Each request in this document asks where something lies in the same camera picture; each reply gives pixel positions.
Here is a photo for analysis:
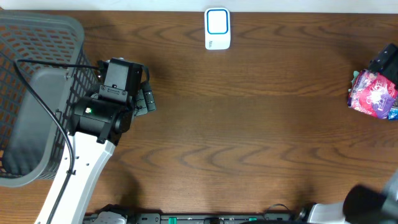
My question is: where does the red purple snack bag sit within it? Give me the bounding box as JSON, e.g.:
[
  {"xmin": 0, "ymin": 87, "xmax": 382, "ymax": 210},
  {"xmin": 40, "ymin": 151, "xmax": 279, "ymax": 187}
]
[{"xmin": 347, "ymin": 70, "xmax": 397, "ymax": 119}]

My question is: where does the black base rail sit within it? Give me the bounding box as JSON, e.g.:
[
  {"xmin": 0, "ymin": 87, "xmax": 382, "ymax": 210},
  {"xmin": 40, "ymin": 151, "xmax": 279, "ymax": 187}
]
[{"xmin": 83, "ymin": 212, "xmax": 308, "ymax": 224}]

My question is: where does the grey plastic mesh basket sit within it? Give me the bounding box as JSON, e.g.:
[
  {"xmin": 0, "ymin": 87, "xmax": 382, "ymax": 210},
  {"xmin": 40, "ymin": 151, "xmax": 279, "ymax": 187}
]
[{"xmin": 1, "ymin": 11, "xmax": 97, "ymax": 187}]

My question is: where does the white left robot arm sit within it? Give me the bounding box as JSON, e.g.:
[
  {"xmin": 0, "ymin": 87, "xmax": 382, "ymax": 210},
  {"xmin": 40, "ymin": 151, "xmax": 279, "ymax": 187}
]
[{"xmin": 36, "ymin": 58, "xmax": 156, "ymax": 223}]

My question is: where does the blue snack wrapper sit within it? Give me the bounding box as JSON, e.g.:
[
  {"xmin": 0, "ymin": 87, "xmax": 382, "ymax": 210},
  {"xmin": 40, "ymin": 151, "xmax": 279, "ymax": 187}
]
[{"xmin": 387, "ymin": 106, "xmax": 398, "ymax": 121}]

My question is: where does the light teal snack packet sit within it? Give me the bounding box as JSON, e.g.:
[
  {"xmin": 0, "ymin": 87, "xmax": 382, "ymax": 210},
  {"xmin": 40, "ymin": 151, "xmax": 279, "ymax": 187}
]
[{"xmin": 348, "ymin": 71, "xmax": 360, "ymax": 93}]

